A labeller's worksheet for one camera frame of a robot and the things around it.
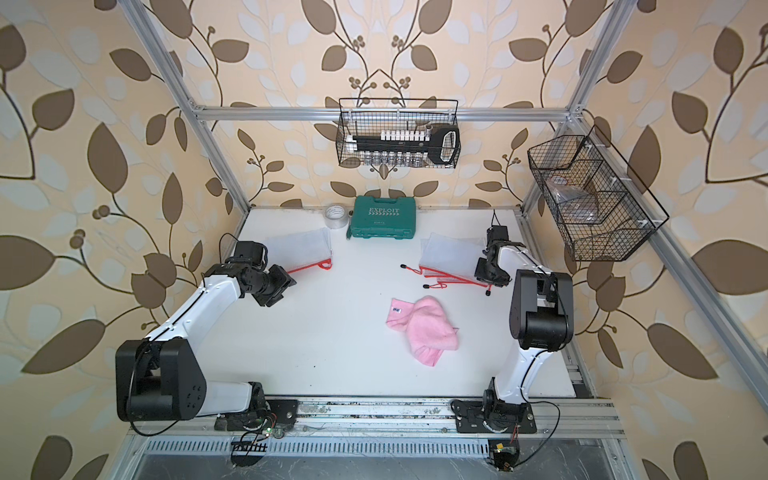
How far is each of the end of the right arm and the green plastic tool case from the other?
1.07 feet

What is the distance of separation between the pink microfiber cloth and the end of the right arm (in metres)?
0.17

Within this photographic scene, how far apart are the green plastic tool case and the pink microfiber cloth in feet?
1.03

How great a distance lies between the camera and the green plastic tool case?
1106mm

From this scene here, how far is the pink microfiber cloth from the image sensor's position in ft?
2.74

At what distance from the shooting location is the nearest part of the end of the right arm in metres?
0.74
